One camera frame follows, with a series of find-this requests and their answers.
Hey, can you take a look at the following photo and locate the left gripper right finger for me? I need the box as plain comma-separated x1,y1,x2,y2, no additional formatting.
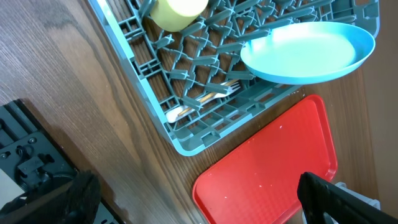
297,172,397,224

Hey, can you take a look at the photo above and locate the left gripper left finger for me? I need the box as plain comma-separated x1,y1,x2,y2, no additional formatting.
1,171,101,224

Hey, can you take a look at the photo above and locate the white plastic fork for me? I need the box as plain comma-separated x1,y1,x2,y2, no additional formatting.
165,80,240,123

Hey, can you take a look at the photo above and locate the large light blue plate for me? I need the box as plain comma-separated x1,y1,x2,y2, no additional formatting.
240,22,376,85

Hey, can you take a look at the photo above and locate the wooden chopstick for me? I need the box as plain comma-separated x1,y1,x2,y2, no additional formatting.
174,80,240,120

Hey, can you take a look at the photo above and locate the yellow plastic cup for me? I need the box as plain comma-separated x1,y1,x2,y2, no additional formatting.
150,0,208,32

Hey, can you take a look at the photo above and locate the grey plastic dishwasher rack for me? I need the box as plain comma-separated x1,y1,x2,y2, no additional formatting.
91,0,380,156

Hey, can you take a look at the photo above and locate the red plastic serving tray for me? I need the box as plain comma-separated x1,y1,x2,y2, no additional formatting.
192,95,338,223

